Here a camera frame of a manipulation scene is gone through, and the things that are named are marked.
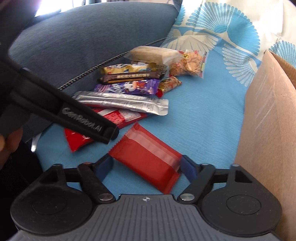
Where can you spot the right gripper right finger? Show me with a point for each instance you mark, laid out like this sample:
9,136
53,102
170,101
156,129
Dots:
200,177

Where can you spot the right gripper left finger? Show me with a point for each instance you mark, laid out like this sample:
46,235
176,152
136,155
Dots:
92,176

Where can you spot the dark brown snack bar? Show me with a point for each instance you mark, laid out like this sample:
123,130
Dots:
130,76

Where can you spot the small red gold snack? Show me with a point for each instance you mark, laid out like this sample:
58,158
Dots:
167,85

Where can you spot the person's left hand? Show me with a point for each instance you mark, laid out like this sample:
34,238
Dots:
9,144

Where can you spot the silver foil snack bar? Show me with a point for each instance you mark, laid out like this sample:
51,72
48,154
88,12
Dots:
124,101

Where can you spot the cardboard box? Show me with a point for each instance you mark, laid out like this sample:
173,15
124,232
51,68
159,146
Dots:
267,142

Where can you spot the red white snack packet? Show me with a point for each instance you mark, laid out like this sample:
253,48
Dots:
107,125

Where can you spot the yellow snack packet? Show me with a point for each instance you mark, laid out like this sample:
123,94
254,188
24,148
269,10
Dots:
132,67

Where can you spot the purple snack packet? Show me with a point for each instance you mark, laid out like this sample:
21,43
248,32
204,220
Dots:
147,87

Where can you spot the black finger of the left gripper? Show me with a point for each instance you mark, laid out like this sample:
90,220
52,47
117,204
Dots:
38,97

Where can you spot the red foil snack packet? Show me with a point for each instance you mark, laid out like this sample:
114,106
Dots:
149,157

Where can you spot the clear rice cake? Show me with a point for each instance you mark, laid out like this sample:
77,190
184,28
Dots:
151,54

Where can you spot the clear bag orange crackers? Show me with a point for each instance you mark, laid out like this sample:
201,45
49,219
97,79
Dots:
192,63

